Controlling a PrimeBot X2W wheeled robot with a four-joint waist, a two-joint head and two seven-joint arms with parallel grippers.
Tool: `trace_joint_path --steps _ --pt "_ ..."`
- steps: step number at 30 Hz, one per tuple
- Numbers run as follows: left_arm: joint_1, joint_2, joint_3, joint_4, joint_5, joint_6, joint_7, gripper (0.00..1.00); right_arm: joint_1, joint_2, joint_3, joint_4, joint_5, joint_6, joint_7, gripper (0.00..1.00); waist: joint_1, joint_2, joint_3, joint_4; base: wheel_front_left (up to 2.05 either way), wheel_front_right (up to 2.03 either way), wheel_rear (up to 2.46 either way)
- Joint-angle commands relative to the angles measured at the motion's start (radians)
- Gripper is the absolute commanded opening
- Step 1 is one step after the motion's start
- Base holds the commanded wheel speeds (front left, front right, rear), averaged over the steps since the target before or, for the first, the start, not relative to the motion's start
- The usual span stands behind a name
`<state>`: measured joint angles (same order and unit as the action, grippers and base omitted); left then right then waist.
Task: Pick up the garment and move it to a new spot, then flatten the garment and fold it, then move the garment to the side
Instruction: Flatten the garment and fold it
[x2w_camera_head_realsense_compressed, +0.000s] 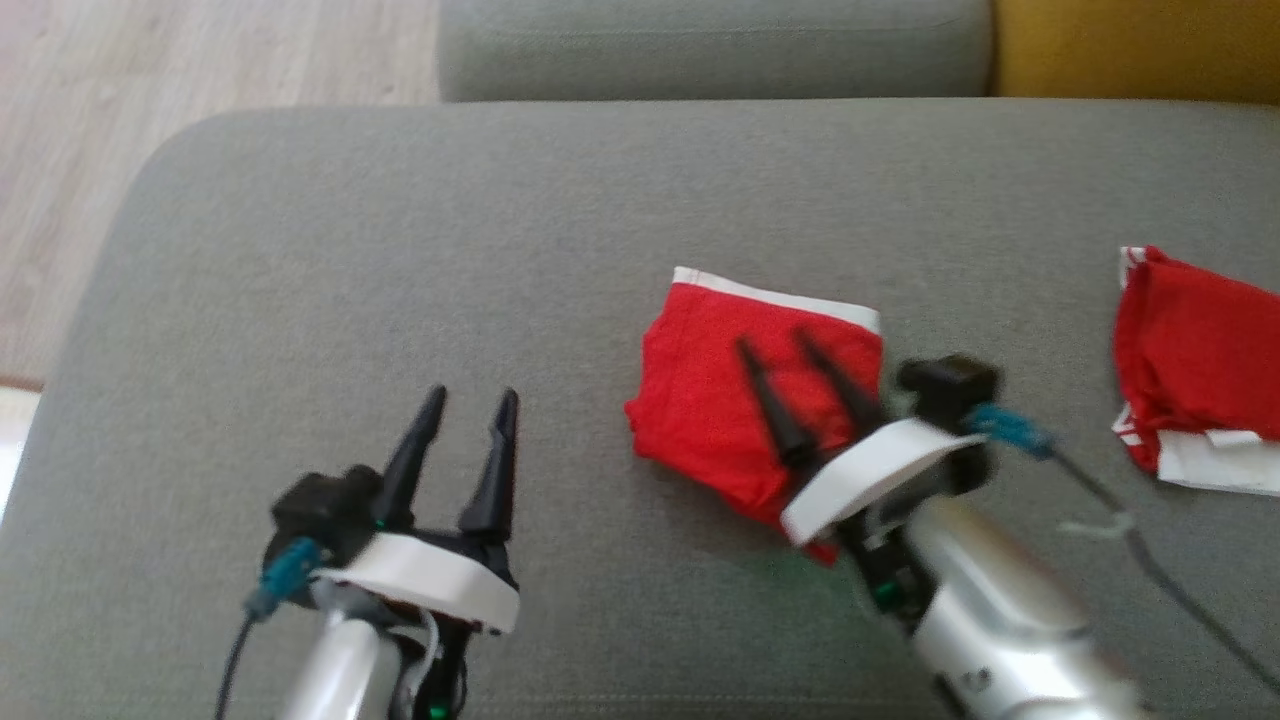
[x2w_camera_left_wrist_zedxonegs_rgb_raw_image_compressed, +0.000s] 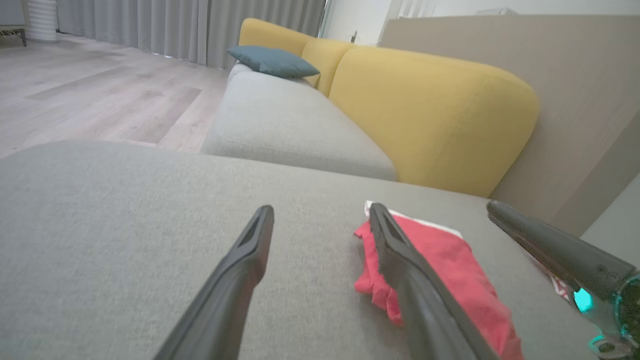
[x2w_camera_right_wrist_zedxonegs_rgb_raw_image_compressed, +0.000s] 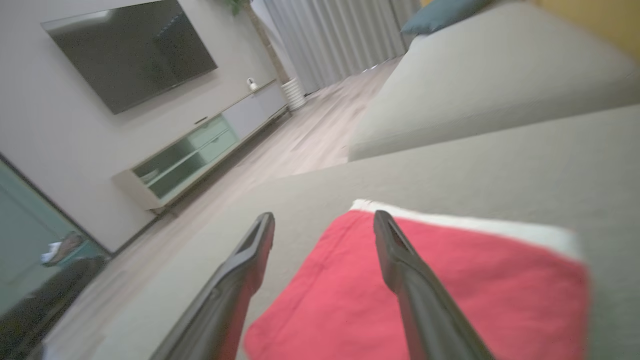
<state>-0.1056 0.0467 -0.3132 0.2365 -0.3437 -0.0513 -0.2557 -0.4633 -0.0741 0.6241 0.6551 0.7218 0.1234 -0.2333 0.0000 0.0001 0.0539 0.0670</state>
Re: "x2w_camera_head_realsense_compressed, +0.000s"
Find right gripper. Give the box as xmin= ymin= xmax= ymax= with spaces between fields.
xmin=735 ymin=330 xmax=991 ymax=546

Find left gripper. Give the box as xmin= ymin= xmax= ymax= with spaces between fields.
xmin=320 ymin=385 xmax=521 ymax=636

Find red Bulls shorts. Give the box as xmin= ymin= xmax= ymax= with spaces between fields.
xmin=625 ymin=265 xmax=886 ymax=567

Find red jersey with white sleeves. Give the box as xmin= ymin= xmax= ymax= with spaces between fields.
xmin=1110 ymin=245 xmax=1280 ymax=497

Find large grey sofa seat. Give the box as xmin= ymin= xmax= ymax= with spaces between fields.
xmin=0 ymin=98 xmax=1280 ymax=720

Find wide yellow sofa back cushion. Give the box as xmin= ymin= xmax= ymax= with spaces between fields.
xmin=993 ymin=0 xmax=1280 ymax=107

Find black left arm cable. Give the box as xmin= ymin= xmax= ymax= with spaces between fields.
xmin=213 ymin=538 xmax=329 ymax=720

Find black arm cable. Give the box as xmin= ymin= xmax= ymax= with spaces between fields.
xmin=213 ymin=538 xmax=329 ymax=720
xmin=965 ymin=403 xmax=1280 ymax=696

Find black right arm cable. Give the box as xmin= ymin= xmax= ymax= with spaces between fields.
xmin=965 ymin=403 xmax=1280 ymax=696

